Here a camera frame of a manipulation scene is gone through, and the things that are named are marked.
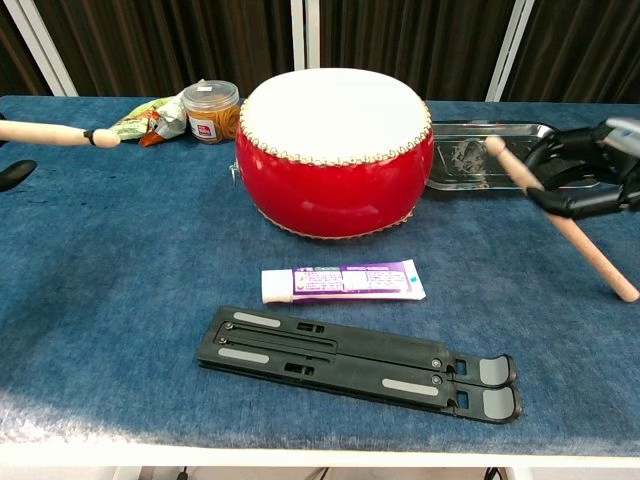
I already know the rectangular stainless steel tray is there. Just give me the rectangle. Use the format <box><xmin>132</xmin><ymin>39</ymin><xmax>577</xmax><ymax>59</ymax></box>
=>
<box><xmin>424</xmin><ymin>119</ymin><xmax>602</xmax><ymax>194</ymax></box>

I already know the red drum with white skin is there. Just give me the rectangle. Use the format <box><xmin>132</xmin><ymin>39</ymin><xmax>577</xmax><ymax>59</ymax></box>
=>
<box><xmin>231</xmin><ymin>67</ymin><xmax>437</xmax><ymax>242</ymax></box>

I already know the purple and white toothpaste tube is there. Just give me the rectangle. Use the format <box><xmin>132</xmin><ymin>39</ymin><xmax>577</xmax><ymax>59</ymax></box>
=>
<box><xmin>260</xmin><ymin>258</ymin><xmax>428</xmax><ymax>306</ymax></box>

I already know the folded black laptop stand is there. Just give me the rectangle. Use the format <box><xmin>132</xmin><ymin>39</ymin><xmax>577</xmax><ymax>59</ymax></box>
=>
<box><xmin>195</xmin><ymin>305</ymin><xmax>525</xmax><ymax>426</ymax></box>

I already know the clear jar of rubber bands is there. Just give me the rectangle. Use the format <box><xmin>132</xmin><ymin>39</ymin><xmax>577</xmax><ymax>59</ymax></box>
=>
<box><xmin>181</xmin><ymin>79</ymin><xmax>242</xmax><ymax>146</ymax></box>

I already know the plain wooden drumstick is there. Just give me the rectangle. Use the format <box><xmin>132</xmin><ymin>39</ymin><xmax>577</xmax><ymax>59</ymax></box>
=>
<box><xmin>484</xmin><ymin>135</ymin><xmax>640</xmax><ymax>304</ymax></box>

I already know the wooden drumstick with black band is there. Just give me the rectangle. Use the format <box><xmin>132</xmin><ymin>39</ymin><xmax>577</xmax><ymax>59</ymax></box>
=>
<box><xmin>0</xmin><ymin>118</ymin><xmax>123</xmax><ymax>150</ymax></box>

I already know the green and orange snack packet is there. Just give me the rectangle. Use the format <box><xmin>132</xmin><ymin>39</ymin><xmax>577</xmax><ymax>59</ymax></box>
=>
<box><xmin>107</xmin><ymin>78</ymin><xmax>209</xmax><ymax>149</ymax></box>

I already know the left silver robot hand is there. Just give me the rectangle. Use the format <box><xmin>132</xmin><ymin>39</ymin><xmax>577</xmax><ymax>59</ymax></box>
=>
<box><xmin>0</xmin><ymin>159</ymin><xmax>39</xmax><ymax>193</ymax></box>

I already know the white metal frame post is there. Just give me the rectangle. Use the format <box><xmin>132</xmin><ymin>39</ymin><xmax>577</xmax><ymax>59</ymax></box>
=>
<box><xmin>290</xmin><ymin>0</ymin><xmax>322</xmax><ymax>72</ymax></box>
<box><xmin>484</xmin><ymin>0</ymin><xmax>536</xmax><ymax>104</ymax></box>
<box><xmin>2</xmin><ymin>0</ymin><xmax>80</xmax><ymax>97</ymax></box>

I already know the blue table cloth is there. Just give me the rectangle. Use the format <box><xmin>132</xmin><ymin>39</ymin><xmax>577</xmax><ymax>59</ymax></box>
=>
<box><xmin>0</xmin><ymin>94</ymin><xmax>640</xmax><ymax>447</ymax></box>

